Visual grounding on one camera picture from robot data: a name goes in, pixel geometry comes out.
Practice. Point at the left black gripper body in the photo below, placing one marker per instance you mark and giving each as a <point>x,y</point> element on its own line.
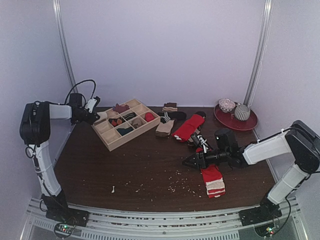
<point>89,120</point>

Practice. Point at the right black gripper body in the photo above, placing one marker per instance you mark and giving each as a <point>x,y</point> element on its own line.
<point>201,162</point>

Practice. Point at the red sock with stripes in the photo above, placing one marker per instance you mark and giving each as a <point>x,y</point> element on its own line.
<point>213,181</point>

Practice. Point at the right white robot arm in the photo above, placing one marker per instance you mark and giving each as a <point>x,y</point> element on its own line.
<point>298,140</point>

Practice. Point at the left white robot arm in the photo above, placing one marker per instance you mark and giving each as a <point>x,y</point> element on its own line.
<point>35,131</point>

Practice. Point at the red plate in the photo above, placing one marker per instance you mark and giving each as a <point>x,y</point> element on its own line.
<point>229,120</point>

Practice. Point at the red folded sock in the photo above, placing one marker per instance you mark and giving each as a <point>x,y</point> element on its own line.
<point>184,132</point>

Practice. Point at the strawberry pattern sock in box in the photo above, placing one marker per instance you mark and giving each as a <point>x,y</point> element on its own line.
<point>116,121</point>

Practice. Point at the purple sock in box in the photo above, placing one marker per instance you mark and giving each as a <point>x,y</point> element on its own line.
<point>120,108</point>

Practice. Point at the striped ceramic cup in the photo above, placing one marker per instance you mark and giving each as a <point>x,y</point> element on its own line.
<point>242,112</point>

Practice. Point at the wooden compartment box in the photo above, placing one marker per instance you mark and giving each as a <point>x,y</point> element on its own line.
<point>109,134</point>

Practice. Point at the teal sock in box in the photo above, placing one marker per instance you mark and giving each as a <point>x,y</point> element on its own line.
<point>124,131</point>

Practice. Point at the beige brown folded sock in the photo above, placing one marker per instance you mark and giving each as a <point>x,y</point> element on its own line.
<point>164,129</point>

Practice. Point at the dotted white bowl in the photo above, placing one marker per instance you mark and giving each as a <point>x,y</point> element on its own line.
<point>226,105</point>

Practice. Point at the black striped sock in box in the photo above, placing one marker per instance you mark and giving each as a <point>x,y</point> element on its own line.
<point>129,116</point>

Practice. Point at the black white striped sock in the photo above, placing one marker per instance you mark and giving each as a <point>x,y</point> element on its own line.
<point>172,116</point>

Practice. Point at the beige sock in box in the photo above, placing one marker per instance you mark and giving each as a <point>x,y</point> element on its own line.
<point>136,123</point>

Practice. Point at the brown striped folded sock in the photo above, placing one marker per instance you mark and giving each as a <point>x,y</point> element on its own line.
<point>170,107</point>

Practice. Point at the red rolled sock in box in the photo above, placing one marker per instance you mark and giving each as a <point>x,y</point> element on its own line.
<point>149,117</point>

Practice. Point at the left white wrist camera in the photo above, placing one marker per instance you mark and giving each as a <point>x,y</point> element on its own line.
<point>91,104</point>

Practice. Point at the front aluminium rail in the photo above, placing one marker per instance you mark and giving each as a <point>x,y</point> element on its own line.
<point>108,224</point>

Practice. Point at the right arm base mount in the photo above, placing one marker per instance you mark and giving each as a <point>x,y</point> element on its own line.
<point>263,221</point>

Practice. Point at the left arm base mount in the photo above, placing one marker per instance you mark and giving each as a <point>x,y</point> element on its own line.
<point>67,220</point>

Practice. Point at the left aluminium frame post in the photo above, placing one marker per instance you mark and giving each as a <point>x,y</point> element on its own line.
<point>65,52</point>

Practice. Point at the aluminium frame post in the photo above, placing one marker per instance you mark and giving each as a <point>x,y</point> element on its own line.
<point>260,51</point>
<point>65,52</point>

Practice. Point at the right aluminium frame post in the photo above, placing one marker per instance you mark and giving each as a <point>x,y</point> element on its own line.
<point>260,51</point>

